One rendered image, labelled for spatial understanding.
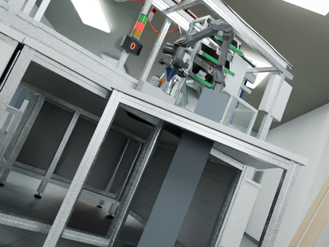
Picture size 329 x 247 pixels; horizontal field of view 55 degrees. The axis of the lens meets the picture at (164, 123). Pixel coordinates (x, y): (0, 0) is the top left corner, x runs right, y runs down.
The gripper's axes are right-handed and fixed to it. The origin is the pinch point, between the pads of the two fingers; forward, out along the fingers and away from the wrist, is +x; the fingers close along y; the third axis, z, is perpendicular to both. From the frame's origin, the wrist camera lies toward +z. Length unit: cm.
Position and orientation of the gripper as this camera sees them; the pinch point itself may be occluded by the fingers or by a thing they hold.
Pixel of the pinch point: (170, 76)
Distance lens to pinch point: 181.2
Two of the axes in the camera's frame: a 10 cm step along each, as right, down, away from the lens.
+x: -3.8, 9.1, -1.5
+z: 5.5, 0.9, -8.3
